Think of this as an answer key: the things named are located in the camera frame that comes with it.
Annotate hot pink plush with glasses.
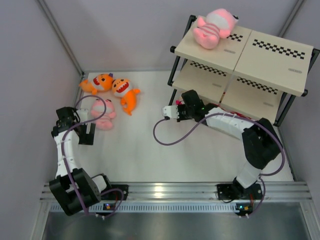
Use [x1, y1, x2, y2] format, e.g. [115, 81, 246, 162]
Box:
[175, 100, 184, 105]

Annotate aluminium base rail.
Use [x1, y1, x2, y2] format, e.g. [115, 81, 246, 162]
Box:
[39, 181, 312, 214]

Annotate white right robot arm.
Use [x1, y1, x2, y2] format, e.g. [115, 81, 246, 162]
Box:
[177, 90, 285, 200]

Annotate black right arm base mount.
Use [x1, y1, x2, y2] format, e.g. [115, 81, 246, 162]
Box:
[216, 183, 263, 201]

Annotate orange shark plush purple fin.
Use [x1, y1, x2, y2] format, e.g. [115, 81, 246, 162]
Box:
[79, 73, 114, 95]

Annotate aluminium corner frame post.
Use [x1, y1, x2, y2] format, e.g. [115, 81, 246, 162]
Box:
[35, 0, 84, 76]

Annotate light pink striped plush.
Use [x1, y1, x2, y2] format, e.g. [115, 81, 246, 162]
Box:
[192, 8, 239, 50]

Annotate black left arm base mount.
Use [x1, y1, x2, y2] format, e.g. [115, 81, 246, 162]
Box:
[100, 184, 129, 201]

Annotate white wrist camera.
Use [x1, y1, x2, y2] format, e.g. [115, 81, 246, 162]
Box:
[161, 105, 179, 120]
[75, 109, 89, 123]

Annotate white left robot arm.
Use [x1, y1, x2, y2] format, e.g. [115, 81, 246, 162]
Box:
[49, 106, 113, 216]

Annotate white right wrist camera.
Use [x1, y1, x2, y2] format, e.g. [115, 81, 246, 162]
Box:
[161, 105, 179, 120]

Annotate beige three-tier shelf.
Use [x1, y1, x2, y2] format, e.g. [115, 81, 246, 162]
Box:
[168, 15, 320, 127]

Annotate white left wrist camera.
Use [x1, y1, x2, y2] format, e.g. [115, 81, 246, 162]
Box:
[75, 109, 89, 123]

